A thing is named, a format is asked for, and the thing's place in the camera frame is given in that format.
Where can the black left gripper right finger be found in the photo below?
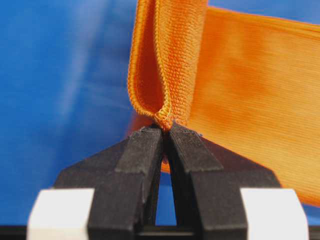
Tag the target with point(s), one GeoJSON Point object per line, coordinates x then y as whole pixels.
{"type": "Point", "coordinates": [206, 181]}

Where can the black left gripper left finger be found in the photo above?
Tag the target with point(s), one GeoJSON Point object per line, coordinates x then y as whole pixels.
{"type": "Point", "coordinates": [125, 178]}

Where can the orange towel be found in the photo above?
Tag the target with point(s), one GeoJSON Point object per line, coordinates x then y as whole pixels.
{"type": "Point", "coordinates": [249, 83]}

